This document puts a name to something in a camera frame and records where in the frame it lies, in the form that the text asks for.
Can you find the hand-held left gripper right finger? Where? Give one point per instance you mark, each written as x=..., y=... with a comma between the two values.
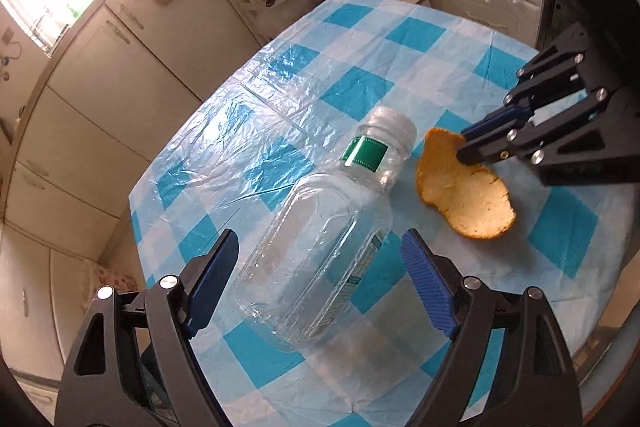
x=427, y=282

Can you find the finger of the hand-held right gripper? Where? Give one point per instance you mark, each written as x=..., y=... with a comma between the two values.
x=485, y=152
x=500, y=119

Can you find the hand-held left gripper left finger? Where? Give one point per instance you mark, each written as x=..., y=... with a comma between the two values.
x=212, y=282

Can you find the large orange peel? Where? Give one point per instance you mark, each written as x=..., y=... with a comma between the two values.
x=465, y=202

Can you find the clear plastic bottle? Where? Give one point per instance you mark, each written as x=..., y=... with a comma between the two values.
x=320, y=232

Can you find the floral patterned cloth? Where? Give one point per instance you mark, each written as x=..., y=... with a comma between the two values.
x=115, y=279

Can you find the blue checked tablecloth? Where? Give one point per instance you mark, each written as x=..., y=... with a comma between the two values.
x=350, y=72

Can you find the cream kitchen counter cabinets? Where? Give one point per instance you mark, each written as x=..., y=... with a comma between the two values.
x=110, y=72

